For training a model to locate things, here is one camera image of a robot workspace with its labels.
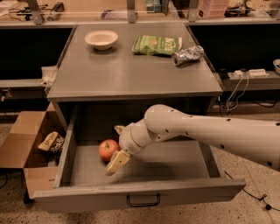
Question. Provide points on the brown cardboard box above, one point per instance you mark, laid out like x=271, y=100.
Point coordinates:
x=20, y=148

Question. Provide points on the snack bag in box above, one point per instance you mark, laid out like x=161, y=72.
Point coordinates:
x=53, y=142

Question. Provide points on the white power strip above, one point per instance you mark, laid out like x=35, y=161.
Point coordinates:
x=253, y=73

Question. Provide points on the pink stacked box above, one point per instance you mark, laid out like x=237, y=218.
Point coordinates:
x=212, y=8

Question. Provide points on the red apple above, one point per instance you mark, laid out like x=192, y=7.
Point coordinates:
x=107, y=148

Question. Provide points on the white paper bowl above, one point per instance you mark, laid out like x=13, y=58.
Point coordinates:
x=101, y=40

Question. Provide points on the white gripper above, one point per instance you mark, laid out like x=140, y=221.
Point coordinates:
x=126, y=138

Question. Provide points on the black drawer handle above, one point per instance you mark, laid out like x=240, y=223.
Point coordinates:
x=143, y=200

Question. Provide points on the crushed silver can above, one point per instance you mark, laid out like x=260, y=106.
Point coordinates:
x=187, y=55

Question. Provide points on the green chip bag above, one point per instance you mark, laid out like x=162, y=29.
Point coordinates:
x=155, y=45

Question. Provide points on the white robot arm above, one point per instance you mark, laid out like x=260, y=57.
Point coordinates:
x=255, y=140

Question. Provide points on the grey open drawer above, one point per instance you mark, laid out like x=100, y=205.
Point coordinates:
x=181, y=170

